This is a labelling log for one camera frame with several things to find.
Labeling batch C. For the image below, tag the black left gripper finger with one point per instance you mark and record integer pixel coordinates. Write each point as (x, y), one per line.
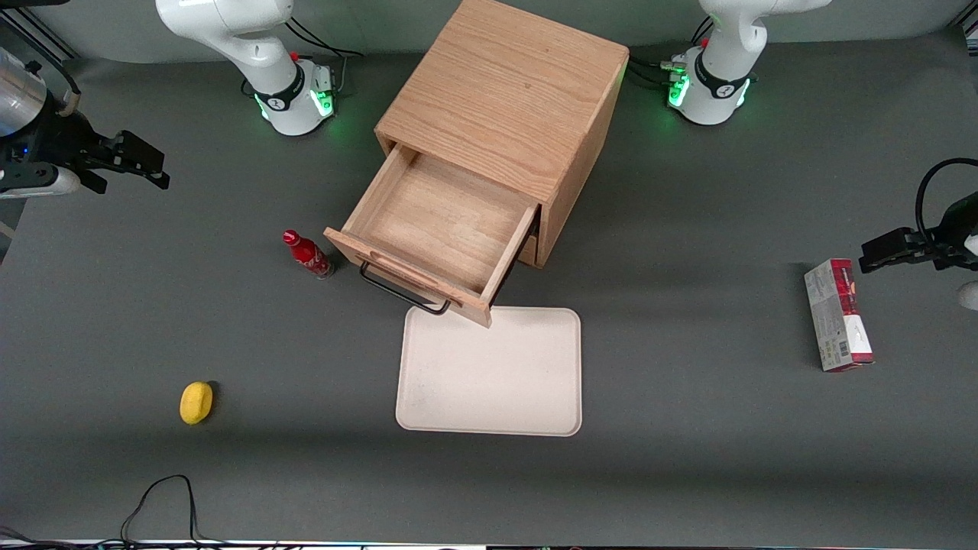
(894, 264)
(890, 246)

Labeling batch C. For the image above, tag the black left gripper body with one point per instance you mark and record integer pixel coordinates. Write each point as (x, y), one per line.
(950, 230)

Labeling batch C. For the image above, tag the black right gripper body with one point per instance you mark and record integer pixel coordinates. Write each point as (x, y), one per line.
(63, 140)

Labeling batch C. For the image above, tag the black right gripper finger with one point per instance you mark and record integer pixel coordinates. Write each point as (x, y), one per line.
(139, 153)
(159, 180)

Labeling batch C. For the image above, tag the oak drawer with slot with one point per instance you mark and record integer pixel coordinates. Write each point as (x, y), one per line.
(443, 221)

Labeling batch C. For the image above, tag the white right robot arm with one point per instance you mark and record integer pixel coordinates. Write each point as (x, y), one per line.
(252, 46)

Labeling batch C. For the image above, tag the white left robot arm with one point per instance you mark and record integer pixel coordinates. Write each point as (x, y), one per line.
(722, 76)

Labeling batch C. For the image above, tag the plain oak drawer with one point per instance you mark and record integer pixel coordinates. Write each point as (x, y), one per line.
(529, 250)

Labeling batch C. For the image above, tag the grey and red carton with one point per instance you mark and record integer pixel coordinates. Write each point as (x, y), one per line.
(837, 317)

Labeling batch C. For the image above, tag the red soda bottle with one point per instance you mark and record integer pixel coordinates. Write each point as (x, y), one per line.
(309, 256)

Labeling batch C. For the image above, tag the yellow lemon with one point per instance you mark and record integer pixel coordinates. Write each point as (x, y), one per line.
(196, 402)

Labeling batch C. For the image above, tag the oak wooden cabinet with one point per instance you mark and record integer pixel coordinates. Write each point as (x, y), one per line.
(504, 84)

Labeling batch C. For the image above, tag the beige plastic tray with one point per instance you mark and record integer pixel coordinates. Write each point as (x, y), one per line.
(489, 374)

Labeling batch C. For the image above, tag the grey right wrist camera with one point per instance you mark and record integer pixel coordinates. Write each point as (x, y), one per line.
(46, 181)

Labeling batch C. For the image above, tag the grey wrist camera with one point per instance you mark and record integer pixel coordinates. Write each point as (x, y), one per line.
(46, 181)
(970, 296)

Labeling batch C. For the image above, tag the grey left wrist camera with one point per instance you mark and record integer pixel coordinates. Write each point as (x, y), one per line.
(970, 296)

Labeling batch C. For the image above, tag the aluminium frame rail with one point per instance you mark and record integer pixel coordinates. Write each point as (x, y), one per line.
(969, 29)
(38, 38)

